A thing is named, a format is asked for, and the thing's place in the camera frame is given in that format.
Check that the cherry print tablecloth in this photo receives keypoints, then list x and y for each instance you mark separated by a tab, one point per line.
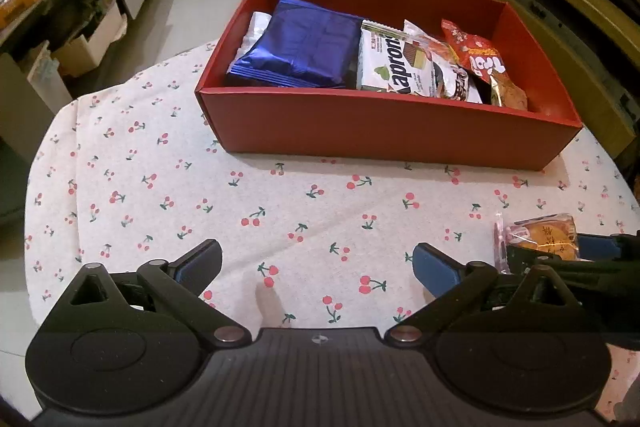
200	207

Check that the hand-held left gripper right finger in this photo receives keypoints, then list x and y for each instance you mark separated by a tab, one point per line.
437	268

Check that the brown cardboard panel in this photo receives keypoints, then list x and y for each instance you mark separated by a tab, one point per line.
30	102

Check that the red cardboard box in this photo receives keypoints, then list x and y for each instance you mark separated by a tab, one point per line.
375	132

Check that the wooden television bench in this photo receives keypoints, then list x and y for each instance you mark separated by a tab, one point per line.
550	7

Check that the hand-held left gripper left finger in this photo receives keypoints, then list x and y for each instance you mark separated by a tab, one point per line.
200	259

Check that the white and green wafer pack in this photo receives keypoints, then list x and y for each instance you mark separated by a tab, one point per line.
385	62

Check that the mooncake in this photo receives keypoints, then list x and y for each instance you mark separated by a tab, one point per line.
545	232

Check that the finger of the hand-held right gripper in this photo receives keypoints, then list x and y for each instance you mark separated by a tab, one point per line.
600	247
522	259

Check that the white cardboard box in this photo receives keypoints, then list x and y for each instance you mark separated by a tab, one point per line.
85	52

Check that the blue foil snack packet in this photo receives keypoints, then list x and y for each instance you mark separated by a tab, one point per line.
300	42

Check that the red snack packet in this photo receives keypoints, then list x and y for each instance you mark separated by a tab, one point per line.
475	52

